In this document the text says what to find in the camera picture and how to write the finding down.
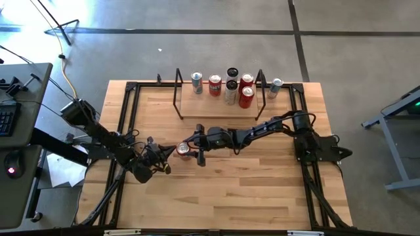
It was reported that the red soda can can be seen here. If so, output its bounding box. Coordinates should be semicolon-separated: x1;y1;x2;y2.
238;86;255;109
238;72;255;89

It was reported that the red-orange soda can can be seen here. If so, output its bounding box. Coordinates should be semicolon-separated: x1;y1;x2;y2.
175;141;192;161

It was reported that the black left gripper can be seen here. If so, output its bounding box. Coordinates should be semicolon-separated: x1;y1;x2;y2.
146;136;177;174

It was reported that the black desk clamp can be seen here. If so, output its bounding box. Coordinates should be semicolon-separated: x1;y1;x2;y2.
0;73;43;98

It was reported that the white paper sheet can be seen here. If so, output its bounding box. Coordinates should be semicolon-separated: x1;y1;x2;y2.
45;144;89;188

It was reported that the silver metal bracket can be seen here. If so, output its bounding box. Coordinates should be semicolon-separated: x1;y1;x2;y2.
287;230;325;236
104;229;142;236

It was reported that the black keyboard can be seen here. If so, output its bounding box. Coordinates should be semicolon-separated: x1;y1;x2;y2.
0;100;22;138

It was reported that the grey metal table frame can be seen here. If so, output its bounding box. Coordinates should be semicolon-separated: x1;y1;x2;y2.
360;84;420;191

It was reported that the black aluminium table frame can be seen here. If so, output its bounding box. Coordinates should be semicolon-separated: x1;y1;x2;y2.
74;81;354;230

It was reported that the white slim beverage can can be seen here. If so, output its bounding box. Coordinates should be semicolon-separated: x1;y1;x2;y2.
225;67;240;83
224;79;239;106

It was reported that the blue silver energy drink can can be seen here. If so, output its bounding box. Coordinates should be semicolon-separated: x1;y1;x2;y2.
190;71;204;95
267;77;284;100

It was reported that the yellow power cable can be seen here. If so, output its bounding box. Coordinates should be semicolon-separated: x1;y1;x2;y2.
28;0;79;100

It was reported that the orange Fanta soda can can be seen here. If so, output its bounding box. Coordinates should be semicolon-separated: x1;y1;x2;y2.
208;73;223;97

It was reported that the grey desk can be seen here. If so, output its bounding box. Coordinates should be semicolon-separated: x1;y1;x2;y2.
0;62;54;230

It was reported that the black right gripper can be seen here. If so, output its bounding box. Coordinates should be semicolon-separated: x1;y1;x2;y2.
183;123;236;167

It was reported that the black device with green light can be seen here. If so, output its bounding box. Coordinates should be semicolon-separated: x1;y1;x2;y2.
406;98;420;115

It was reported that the black computer mouse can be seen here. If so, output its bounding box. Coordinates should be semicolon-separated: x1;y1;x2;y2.
3;151;26;180

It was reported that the black tripod stand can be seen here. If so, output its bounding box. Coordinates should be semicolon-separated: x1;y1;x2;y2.
35;0;81;47

